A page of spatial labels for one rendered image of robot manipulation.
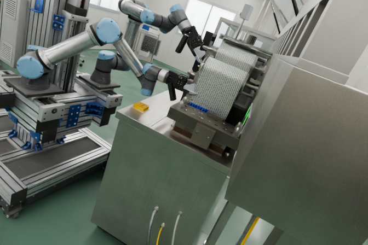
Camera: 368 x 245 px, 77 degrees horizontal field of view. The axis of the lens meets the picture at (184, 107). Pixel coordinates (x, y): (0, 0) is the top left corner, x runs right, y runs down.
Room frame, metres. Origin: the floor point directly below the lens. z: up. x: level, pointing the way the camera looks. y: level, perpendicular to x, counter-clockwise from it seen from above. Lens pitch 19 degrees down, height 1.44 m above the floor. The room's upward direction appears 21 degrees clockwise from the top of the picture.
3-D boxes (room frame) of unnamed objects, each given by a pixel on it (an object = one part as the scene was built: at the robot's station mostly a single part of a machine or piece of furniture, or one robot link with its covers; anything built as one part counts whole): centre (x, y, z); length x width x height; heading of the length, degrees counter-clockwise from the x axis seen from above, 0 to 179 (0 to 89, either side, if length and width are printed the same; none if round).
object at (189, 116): (1.15, -0.14, 1.00); 0.40 x 0.16 x 0.06; 77
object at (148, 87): (1.38, 0.26, 1.01); 0.11 x 0.08 x 0.11; 26
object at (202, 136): (1.06, -0.14, 0.96); 0.10 x 0.03 x 0.11; 77
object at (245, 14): (1.89, -0.17, 1.66); 0.07 x 0.07 x 0.10; 60
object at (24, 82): (1.21, 0.86, 0.87); 0.15 x 0.15 x 0.10
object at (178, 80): (1.33, 0.10, 1.12); 0.12 x 0.08 x 0.09; 77
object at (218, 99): (1.27, -0.13, 1.11); 0.23 x 0.01 x 0.18; 77
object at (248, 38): (2.04, -0.29, 1.50); 0.14 x 0.14 x 0.06
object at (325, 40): (1.91, -0.53, 1.55); 3.08 x 0.08 x 0.23; 167
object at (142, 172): (2.27, -0.28, 0.43); 2.52 x 0.64 x 0.86; 167
